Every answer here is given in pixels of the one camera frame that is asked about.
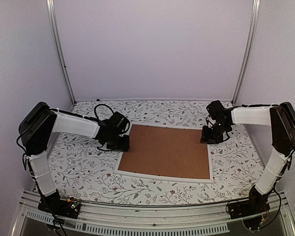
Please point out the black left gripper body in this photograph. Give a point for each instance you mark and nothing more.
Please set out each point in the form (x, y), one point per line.
(116, 144)

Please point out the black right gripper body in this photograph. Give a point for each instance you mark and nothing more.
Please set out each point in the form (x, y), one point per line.
(215, 134)

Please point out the brown cardboard backing board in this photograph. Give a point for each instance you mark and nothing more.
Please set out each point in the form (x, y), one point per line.
(164, 152)

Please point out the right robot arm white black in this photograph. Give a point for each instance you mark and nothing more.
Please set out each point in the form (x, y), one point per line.
(279, 117)

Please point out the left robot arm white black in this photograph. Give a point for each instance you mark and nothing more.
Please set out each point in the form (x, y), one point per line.
(42, 121)

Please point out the floral patterned table cover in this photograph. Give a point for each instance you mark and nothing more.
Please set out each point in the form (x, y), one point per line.
(80, 170)

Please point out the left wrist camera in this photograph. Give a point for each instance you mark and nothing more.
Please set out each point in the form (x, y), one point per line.
(119, 123)

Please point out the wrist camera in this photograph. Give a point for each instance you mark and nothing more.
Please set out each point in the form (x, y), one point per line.
(214, 109)
(119, 123)

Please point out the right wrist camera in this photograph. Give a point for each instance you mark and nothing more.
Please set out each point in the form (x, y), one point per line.
(214, 109)

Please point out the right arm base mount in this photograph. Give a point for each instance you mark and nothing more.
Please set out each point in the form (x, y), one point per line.
(248, 209)

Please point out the aluminium front rail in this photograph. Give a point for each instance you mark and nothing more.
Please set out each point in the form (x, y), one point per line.
(99, 219)

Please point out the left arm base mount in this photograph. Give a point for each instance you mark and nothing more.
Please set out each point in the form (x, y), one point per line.
(54, 204)

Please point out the right aluminium corner post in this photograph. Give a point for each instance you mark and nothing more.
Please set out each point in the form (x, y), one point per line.
(247, 52)

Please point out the aluminium corner post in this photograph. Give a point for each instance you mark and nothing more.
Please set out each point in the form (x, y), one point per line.
(56, 38)
(247, 52)

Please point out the left aluminium corner post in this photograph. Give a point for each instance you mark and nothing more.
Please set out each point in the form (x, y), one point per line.
(56, 38)

